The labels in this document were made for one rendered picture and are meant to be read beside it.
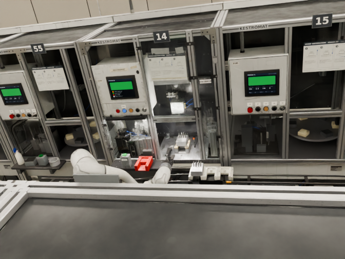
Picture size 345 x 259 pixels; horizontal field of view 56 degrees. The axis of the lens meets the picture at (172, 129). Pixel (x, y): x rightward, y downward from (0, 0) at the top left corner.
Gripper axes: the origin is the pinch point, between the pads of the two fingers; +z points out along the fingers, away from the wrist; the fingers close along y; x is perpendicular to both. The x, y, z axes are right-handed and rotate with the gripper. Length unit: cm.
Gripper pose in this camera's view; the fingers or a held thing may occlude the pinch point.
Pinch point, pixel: (171, 152)
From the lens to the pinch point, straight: 264.2
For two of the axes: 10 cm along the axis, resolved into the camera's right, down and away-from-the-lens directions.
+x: -9.7, 0.3, 2.4
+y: -1.4, -8.8, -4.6
